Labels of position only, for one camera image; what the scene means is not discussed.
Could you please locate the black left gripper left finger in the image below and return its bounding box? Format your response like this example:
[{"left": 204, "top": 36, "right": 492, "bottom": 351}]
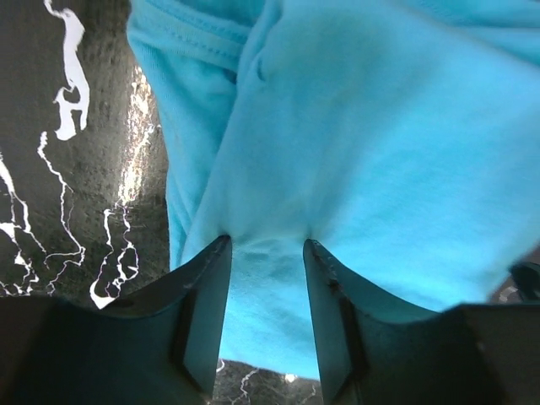
[{"left": 1, "top": 236, "right": 232, "bottom": 404}]

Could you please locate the light cyan t shirt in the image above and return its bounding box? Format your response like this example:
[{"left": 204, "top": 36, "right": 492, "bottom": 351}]
[{"left": 127, "top": 1, "right": 539, "bottom": 379}]

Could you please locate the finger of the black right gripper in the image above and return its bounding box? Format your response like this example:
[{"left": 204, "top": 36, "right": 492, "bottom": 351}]
[{"left": 490, "top": 262, "right": 539, "bottom": 302}]

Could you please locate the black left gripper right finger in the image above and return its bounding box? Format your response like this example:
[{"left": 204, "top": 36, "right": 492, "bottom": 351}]
[{"left": 303, "top": 240, "right": 539, "bottom": 404}]

